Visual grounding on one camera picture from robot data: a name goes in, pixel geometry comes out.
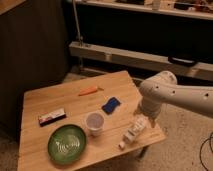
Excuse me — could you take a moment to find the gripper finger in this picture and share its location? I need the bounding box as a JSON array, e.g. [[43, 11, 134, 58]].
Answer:
[[149, 117, 156, 128], [134, 108, 141, 116]]

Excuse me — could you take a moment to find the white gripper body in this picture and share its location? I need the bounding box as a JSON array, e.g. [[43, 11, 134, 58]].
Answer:
[[139, 98, 161, 119]]

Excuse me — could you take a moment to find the white plastic bottle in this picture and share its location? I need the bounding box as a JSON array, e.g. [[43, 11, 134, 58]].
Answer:
[[118, 116, 148, 150]]

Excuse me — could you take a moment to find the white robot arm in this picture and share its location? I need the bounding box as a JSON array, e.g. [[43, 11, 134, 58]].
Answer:
[[137, 71, 213, 126]]

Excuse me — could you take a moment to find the green ceramic bowl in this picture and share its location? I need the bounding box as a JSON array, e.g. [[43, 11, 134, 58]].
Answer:
[[47, 124, 87, 165]]

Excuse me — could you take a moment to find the blue sponge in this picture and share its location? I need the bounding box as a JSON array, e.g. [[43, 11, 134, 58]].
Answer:
[[102, 97, 120, 114]]

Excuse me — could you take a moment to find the white plastic cup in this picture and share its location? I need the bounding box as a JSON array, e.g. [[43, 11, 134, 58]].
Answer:
[[85, 112, 105, 136]]

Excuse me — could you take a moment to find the orange carrot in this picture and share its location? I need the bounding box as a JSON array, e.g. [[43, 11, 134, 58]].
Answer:
[[78, 86, 104, 96]]

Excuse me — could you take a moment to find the wooden table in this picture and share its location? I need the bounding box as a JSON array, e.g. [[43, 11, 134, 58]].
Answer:
[[18, 71, 165, 171]]

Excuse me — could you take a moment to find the red white snack box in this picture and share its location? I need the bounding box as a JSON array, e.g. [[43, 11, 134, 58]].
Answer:
[[38, 108, 66, 126]]

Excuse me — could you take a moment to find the metal pole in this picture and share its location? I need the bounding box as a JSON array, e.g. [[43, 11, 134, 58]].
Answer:
[[72, 0, 83, 46]]

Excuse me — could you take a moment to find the upper white shelf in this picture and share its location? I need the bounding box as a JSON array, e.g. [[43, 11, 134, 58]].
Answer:
[[77, 0, 213, 21]]

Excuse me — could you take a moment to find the white shelf rail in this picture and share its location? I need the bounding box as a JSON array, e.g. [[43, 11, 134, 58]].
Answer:
[[69, 41, 213, 81]]

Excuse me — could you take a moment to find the black handle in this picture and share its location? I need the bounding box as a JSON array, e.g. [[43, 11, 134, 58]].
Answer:
[[168, 57, 198, 67]]

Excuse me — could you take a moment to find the black cable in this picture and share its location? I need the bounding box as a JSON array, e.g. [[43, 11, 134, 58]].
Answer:
[[199, 131, 213, 171]]

